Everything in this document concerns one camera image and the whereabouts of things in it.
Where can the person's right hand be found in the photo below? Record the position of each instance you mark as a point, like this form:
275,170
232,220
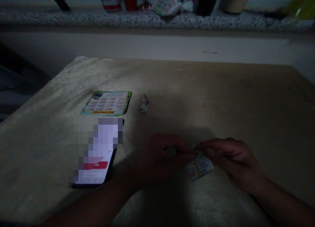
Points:
233,158

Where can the person's left hand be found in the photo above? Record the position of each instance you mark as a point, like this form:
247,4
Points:
157,158

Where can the person's left thumb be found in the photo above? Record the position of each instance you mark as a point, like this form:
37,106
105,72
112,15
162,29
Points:
183,160

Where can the person's right thumb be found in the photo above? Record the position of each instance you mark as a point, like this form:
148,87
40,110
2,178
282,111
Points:
208,152

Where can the person's right fingers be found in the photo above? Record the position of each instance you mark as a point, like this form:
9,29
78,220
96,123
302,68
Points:
221,144

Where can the person's left fingers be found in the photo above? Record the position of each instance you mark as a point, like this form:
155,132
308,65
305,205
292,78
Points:
176,144

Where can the printed paper piece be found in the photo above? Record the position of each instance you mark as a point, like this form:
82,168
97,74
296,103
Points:
199,168

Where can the beige table cloth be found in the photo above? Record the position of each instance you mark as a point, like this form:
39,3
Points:
157,143

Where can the small folded paper shape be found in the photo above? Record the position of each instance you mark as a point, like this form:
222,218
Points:
144,104

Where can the black smartphone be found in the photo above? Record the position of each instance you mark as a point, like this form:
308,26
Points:
98,153

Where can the stack of printed paper sheets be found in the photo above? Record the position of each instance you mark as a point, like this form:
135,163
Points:
106,102

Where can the matchstick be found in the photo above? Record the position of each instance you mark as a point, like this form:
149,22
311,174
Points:
210,52

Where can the granite ledge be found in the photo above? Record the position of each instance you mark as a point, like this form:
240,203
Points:
147,19

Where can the crumpled printed paper packet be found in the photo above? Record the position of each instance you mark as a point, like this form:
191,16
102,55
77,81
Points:
168,5

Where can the pink small trinket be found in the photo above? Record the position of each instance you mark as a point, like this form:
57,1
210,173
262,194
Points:
145,5

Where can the dark cup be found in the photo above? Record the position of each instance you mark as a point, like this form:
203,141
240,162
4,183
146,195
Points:
205,2

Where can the cream cylindrical container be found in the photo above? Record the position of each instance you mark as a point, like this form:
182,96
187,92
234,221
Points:
236,1

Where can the red bottle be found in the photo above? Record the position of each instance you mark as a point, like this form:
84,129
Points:
130,0

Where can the red and white can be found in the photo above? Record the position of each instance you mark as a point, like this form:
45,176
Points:
109,0

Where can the yellow green bag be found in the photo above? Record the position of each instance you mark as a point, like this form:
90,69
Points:
299,5

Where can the dark slanted stick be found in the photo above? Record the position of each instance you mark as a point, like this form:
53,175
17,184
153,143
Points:
57,0

